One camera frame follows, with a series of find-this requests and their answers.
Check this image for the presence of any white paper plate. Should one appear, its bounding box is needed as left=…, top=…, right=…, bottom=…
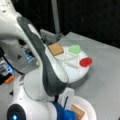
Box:
left=69, top=96, right=97, bottom=120

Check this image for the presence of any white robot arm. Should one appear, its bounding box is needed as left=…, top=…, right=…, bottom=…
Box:
left=0, top=0, right=75, bottom=120

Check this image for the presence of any toast bread slice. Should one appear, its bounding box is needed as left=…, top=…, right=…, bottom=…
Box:
left=49, top=43, right=64, bottom=56
left=71, top=105, right=85, bottom=120

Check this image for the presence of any green lettuce piece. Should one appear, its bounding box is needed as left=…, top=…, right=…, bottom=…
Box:
left=68, top=45, right=81, bottom=54

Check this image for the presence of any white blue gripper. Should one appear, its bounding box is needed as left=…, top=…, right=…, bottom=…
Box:
left=53, top=101, right=84, bottom=120

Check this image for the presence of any orange small object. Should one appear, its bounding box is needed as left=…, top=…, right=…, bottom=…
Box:
left=5, top=76, right=15, bottom=84

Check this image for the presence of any red tomato slice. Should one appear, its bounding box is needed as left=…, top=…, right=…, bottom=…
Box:
left=79, top=57, right=92, bottom=67

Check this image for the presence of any white round divided tray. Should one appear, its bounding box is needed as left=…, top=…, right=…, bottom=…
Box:
left=55, top=46, right=89, bottom=87

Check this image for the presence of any grey metal frame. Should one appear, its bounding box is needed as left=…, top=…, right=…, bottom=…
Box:
left=40, top=0, right=63, bottom=44

